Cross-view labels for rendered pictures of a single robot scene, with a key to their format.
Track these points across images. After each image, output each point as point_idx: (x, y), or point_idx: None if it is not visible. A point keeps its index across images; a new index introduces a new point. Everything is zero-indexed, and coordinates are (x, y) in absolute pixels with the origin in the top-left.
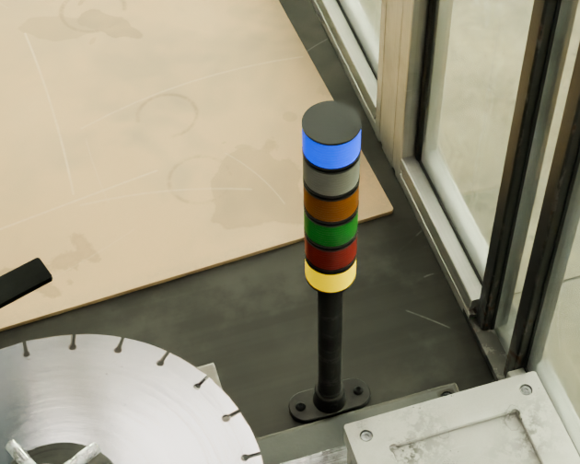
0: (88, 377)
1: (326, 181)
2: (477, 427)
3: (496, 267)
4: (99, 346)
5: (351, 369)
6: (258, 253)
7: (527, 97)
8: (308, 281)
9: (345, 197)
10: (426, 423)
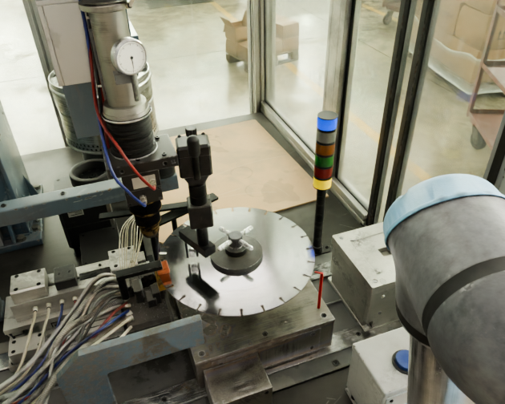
0: (240, 218)
1: (325, 137)
2: (380, 235)
3: (374, 196)
4: (242, 210)
5: (322, 241)
6: (281, 210)
7: (386, 119)
8: (315, 187)
9: (331, 144)
10: (361, 233)
